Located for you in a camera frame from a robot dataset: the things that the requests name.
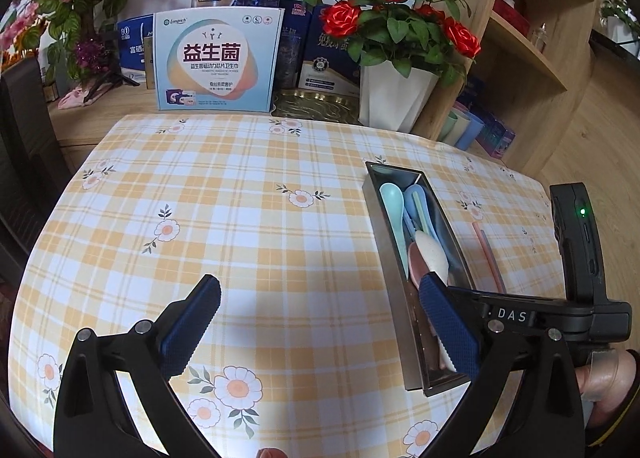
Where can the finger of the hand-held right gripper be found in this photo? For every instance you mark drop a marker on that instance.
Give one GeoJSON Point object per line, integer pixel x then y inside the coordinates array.
{"type": "Point", "coordinates": [470, 299]}

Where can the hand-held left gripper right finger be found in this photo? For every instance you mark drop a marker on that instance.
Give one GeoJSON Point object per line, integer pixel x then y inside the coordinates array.
{"type": "Point", "coordinates": [447, 328]}

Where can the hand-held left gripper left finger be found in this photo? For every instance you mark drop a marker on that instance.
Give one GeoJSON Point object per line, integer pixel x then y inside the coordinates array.
{"type": "Point", "coordinates": [192, 323]}

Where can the pink chopstick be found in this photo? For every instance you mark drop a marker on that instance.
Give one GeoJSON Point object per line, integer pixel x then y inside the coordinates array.
{"type": "Point", "coordinates": [487, 250]}

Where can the steel rectangular utensil tray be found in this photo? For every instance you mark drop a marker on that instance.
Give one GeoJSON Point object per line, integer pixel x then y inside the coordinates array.
{"type": "Point", "coordinates": [450, 248]}

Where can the beige spoon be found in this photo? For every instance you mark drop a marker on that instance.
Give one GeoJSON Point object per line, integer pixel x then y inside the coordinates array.
{"type": "Point", "coordinates": [432, 250]}

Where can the pink spoon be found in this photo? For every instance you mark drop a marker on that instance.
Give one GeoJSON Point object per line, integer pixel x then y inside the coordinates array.
{"type": "Point", "coordinates": [415, 263]}

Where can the blue chopstick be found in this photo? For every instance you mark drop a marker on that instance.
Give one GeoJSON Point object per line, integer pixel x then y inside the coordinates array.
{"type": "Point", "coordinates": [419, 215]}

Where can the blue spoon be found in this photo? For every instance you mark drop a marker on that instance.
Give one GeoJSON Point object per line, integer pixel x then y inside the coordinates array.
{"type": "Point", "coordinates": [409, 203]}

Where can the light teal spoon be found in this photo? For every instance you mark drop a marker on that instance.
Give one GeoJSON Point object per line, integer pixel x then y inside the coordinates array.
{"type": "Point", "coordinates": [390, 198]}

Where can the person's right forearm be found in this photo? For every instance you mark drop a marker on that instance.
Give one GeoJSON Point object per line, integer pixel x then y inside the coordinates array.
{"type": "Point", "coordinates": [620, 423]}

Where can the person's right hand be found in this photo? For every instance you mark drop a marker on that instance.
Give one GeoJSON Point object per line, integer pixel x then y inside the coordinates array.
{"type": "Point", "coordinates": [607, 375]}

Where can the person's left hand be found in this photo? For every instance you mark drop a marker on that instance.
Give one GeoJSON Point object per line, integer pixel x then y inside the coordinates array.
{"type": "Point", "coordinates": [272, 453]}

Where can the yellow plaid floral tablecloth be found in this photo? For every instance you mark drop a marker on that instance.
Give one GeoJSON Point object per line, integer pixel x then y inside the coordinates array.
{"type": "Point", "coordinates": [250, 238]}

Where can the blue and purple patterned box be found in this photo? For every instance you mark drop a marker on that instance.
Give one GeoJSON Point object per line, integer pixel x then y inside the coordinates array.
{"type": "Point", "coordinates": [495, 138]}

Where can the blue cup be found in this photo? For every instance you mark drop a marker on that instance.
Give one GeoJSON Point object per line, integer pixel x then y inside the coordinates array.
{"type": "Point", "coordinates": [472, 136]}

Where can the green cup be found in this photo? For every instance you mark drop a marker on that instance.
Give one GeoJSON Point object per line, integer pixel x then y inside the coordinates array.
{"type": "Point", "coordinates": [450, 131]}

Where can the pink cup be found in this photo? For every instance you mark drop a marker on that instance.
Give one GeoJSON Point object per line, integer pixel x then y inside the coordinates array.
{"type": "Point", "coordinates": [462, 111]}

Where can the white flower pot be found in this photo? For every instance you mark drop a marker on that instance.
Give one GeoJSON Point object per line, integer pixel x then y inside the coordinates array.
{"type": "Point", "coordinates": [395, 98]}

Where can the small glass jar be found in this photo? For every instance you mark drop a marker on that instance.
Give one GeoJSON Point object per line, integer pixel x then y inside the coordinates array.
{"type": "Point", "coordinates": [539, 41]}

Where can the wooden sideboard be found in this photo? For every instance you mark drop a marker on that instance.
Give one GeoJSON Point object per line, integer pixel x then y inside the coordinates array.
{"type": "Point", "coordinates": [85, 123]}

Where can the dark chair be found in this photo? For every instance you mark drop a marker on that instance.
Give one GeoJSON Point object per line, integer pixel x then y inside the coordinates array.
{"type": "Point", "coordinates": [25, 148]}

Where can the gold embossed tray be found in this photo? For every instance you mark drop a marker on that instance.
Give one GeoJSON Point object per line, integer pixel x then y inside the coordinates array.
{"type": "Point", "coordinates": [310, 106]}

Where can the white flower plant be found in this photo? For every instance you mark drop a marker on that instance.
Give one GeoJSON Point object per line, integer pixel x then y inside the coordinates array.
{"type": "Point", "coordinates": [615, 13]}

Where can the pink cloth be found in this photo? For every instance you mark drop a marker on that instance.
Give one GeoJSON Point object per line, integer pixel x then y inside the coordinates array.
{"type": "Point", "coordinates": [75, 99]}

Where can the red pot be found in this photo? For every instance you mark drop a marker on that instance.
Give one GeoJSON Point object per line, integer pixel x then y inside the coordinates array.
{"type": "Point", "coordinates": [512, 13]}

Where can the large light blue product box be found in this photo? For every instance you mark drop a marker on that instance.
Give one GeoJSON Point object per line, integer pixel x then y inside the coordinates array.
{"type": "Point", "coordinates": [215, 58]}

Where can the navy box with white base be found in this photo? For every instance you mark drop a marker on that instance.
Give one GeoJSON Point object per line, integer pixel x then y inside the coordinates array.
{"type": "Point", "coordinates": [320, 68]}

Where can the blue and white box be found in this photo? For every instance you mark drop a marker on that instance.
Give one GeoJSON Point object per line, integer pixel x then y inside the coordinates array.
{"type": "Point", "coordinates": [132, 48]}

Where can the purple flower bunch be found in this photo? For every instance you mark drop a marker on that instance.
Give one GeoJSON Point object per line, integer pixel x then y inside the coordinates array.
{"type": "Point", "coordinates": [95, 53]}

